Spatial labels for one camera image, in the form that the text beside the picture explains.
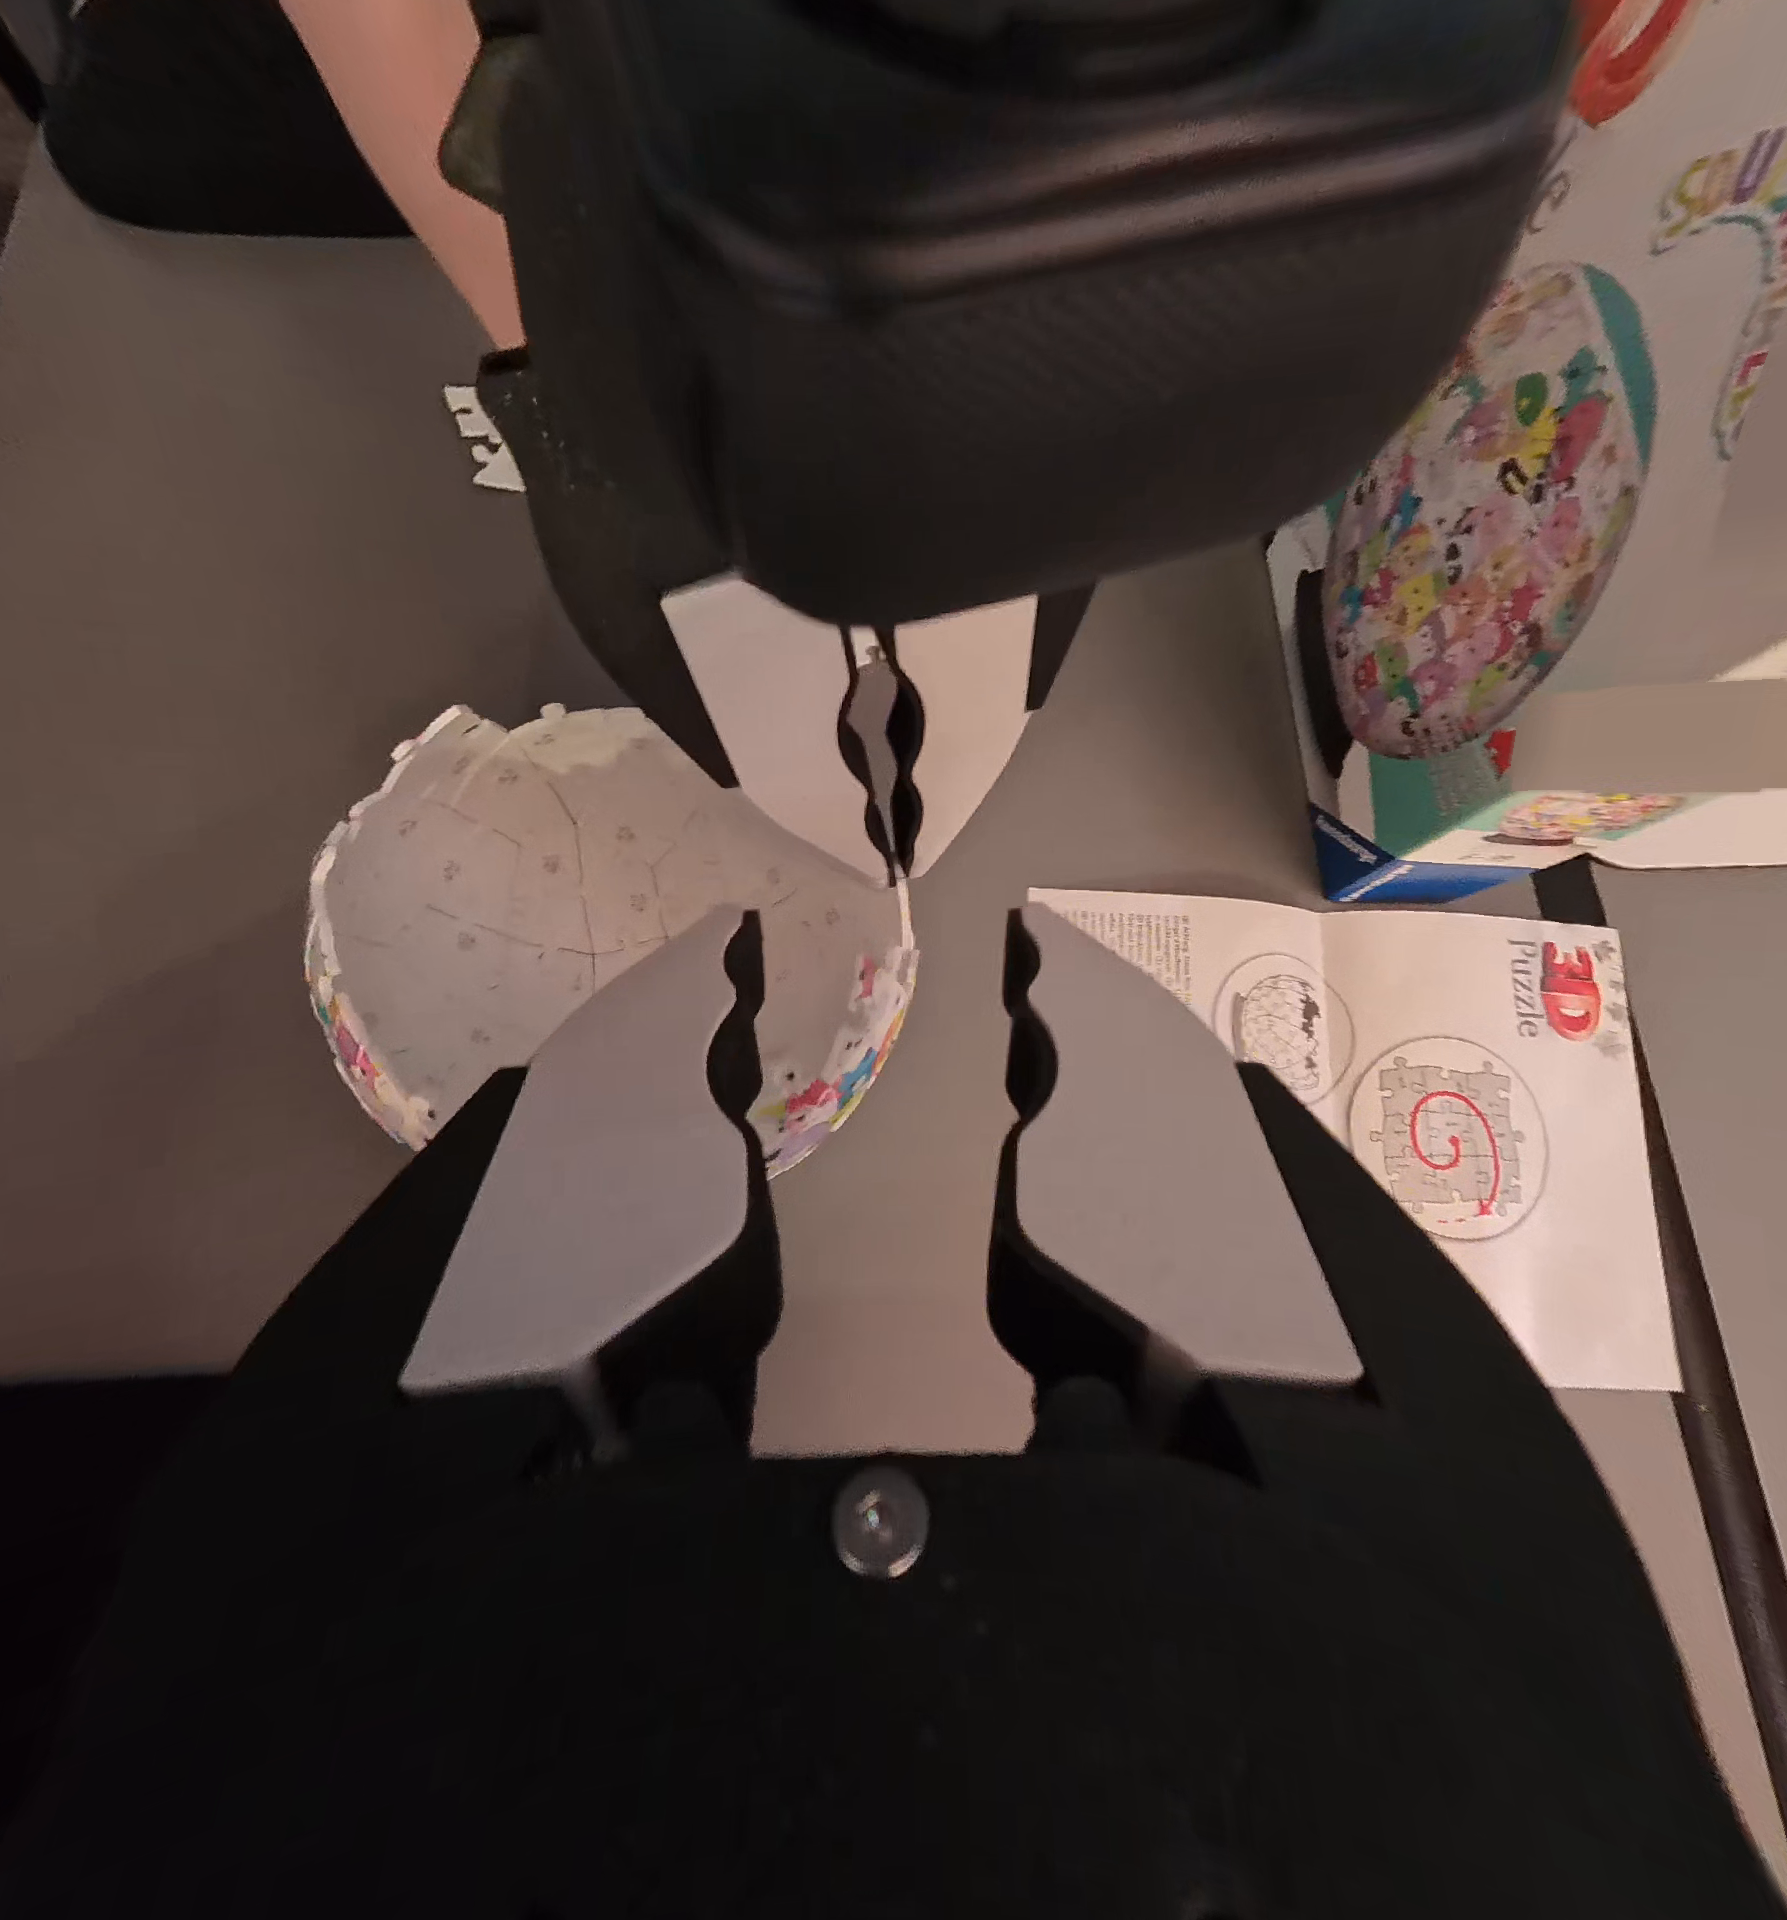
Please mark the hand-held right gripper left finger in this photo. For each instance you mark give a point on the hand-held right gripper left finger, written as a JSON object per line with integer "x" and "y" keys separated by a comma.
{"x": 595, "y": 1197}

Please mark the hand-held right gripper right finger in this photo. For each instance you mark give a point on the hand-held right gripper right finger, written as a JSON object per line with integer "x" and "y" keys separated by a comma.
{"x": 1176, "y": 1217}

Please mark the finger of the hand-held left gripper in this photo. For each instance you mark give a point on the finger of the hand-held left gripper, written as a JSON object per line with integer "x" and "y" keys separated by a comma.
{"x": 978, "y": 693}
{"x": 766, "y": 693}

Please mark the half-built puzzle ball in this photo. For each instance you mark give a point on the half-built puzzle ball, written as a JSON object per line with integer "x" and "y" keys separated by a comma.
{"x": 502, "y": 896}

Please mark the person's left forearm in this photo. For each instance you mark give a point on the person's left forearm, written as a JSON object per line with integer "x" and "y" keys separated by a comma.
{"x": 413, "y": 153}

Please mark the puzzle ball box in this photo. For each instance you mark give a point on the puzzle ball box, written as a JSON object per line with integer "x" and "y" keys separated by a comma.
{"x": 1459, "y": 523}

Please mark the folded instruction sheet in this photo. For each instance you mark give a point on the folded instruction sheet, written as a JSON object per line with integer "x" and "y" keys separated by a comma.
{"x": 1432, "y": 978}

